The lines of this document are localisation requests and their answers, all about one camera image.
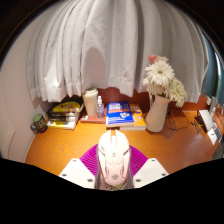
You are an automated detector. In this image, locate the dark book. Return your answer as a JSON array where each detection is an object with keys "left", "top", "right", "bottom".
[{"left": 48, "top": 112, "right": 82, "bottom": 123}]

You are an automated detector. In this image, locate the white paper sheet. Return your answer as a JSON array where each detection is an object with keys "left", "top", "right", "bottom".
[{"left": 206, "top": 127, "right": 219, "bottom": 146}]

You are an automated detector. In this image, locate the blue book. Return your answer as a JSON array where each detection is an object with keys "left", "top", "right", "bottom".
[{"left": 105, "top": 100, "right": 135, "bottom": 128}]

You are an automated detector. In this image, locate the window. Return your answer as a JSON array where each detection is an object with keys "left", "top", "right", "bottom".
[{"left": 199, "top": 29, "right": 224, "bottom": 104}]

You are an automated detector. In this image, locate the white curtain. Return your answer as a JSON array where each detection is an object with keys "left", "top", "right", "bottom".
[{"left": 26, "top": 0, "right": 210, "bottom": 104}]

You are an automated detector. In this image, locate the green mug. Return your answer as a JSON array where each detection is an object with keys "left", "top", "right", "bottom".
[{"left": 30, "top": 113, "right": 49, "bottom": 134}]

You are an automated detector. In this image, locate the small clear spray bottle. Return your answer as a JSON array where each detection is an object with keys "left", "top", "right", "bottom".
[{"left": 96, "top": 95, "right": 106, "bottom": 119}]

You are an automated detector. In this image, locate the white flower bouquet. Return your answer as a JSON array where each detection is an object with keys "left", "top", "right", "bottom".
[{"left": 142, "top": 54, "right": 188, "bottom": 108}]

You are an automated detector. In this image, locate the black cable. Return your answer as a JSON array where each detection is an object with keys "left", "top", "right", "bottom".
[{"left": 164, "top": 109, "right": 191, "bottom": 132}]

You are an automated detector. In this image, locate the yellow and white book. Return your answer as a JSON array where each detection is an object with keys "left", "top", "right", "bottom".
[{"left": 46, "top": 119, "right": 78, "bottom": 131}]

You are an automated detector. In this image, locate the yellow and black book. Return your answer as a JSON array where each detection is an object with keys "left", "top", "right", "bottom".
[{"left": 49, "top": 101, "right": 83, "bottom": 115}]

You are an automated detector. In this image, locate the white tumbler cup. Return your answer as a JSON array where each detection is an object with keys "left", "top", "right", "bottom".
[{"left": 81, "top": 87, "right": 100, "bottom": 117}]

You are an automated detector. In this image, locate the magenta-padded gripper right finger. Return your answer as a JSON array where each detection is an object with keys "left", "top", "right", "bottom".
[{"left": 128, "top": 144, "right": 170, "bottom": 189}]

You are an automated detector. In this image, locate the pink computer mouse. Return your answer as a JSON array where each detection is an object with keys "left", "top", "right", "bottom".
[{"left": 95, "top": 129, "right": 132, "bottom": 191}]

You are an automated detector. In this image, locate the white ceramic vase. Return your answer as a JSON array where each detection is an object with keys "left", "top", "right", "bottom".
[{"left": 144, "top": 94, "right": 171, "bottom": 133}]

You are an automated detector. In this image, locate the silver laptop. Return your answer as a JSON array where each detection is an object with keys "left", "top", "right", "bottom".
[{"left": 196, "top": 109, "right": 215, "bottom": 134}]

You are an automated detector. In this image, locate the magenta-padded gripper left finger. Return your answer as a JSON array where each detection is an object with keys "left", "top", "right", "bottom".
[{"left": 58, "top": 143, "right": 101, "bottom": 190}]

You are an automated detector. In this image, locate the thin red book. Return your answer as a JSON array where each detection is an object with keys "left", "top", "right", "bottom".
[{"left": 79, "top": 114, "right": 108, "bottom": 125}]

